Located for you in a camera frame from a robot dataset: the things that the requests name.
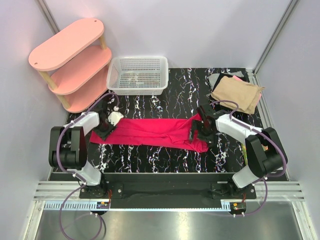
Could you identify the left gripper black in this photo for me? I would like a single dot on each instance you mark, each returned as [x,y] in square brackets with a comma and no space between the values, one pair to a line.
[104,135]

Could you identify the folded beige t shirt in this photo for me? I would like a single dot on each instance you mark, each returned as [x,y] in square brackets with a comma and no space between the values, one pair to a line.
[246,96]

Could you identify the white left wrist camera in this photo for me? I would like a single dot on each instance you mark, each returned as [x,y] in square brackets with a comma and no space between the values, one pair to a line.
[115,117]

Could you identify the pink three-tier shelf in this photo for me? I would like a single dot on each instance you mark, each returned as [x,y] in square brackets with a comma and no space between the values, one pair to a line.
[74,63]

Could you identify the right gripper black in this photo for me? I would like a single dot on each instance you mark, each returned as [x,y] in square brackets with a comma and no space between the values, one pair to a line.
[212,140]

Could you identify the red t shirt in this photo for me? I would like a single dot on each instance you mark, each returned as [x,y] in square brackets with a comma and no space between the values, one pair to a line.
[157,132]

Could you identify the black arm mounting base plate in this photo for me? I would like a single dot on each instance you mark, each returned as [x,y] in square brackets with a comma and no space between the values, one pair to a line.
[167,191]

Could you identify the grey folded cloth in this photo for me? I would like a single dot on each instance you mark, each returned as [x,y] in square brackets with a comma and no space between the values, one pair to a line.
[215,78]

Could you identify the pink folded cloth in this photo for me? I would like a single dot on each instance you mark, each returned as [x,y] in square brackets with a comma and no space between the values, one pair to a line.
[248,84]

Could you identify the white perforated plastic basket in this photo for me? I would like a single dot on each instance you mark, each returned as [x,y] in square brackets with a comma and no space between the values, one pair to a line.
[138,75]

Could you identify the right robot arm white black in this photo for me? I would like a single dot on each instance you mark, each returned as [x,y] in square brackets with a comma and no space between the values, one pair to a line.
[264,151]

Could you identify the green treehouse book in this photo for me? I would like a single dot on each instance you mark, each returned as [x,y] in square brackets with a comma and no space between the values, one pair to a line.
[244,152]

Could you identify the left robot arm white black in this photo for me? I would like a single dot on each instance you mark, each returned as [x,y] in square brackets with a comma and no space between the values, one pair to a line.
[68,149]

